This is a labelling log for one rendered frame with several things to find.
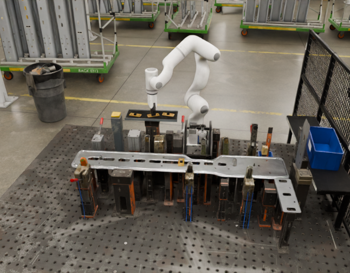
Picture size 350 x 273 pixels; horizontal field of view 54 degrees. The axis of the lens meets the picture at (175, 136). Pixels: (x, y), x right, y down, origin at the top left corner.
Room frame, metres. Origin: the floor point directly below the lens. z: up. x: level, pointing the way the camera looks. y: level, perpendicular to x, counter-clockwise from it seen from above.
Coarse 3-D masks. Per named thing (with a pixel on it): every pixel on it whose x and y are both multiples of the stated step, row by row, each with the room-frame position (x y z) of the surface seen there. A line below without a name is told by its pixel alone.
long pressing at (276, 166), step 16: (96, 160) 1.83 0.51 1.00; (160, 160) 1.83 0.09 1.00; (176, 160) 1.83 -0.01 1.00; (192, 160) 1.83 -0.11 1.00; (208, 160) 1.82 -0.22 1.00; (224, 160) 1.83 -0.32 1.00; (240, 160) 1.83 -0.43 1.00; (256, 160) 1.83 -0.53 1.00; (272, 160) 1.83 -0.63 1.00; (224, 176) 1.67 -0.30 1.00; (240, 176) 1.67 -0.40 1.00; (256, 176) 1.67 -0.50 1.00; (272, 176) 1.66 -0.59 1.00; (288, 176) 1.67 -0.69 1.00
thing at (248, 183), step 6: (246, 180) 1.57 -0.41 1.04; (252, 180) 1.57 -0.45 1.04; (246, 186) 1.53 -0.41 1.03; (252, 186) 1.53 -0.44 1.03; (246, 192) 1.53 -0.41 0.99; (252, 192) 1.52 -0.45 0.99; (246, 198) 1.53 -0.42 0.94; (246, 204) 1.52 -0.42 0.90; (240, 210) 1.59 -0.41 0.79; (246, 210) 1.54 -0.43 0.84; (240, 216) 1.56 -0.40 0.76; (246, 216) 1.53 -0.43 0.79; (240, 222) 1.54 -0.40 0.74; (246, 222) 1.52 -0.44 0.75; (240, 228) 1.52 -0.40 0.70
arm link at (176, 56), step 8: (176, 48) 2.24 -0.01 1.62; (168, 56) 2.21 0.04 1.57; (176, 56) 2.20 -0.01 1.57; (184, 56) 2.23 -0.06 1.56; (168, 64) 2.16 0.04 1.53; (176, 64) 2.20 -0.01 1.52; (168, 72) 2.11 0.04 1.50; (152, 80) 2.08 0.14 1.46; (160, 80) 2.06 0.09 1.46; (168, 80) 2.10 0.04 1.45; (160, 88) 2.07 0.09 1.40
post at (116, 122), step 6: (120, 114) 2.21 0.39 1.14; (114, 120) 2.15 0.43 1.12; (120, 120) 2.15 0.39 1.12; (114, 126) 2.15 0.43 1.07; (120, 126) 2.15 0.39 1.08; (114, 132) 2.16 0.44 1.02; (120, 132) 2.15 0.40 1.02; (114, 138) 2.16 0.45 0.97; (120, 138) 2.15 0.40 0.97; (114, 144) 2.16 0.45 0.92; (120, 144) 2.15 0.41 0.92; (120, 150) 2.15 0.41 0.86
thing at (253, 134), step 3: (252, 123) 1.94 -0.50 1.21; (255, 123) 1.94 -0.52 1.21; (252, 126) 1.92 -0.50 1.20; (255, 126) 1.90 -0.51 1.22; (252, 129) 1.92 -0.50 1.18; (255, 129) 1.90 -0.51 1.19; (252, 132) 1.92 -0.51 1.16; (255, 132) 1.92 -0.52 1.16; (252, 135) 1.92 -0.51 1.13; (255, 135) 1.92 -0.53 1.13; (252, 138) 1.92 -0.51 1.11; (255, 138) 1.91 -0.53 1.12; (252, 141) 1.92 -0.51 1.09; (255, 141) 1.91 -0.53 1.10; (255, 144) 1.90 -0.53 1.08; (255, 147) 1.90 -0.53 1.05
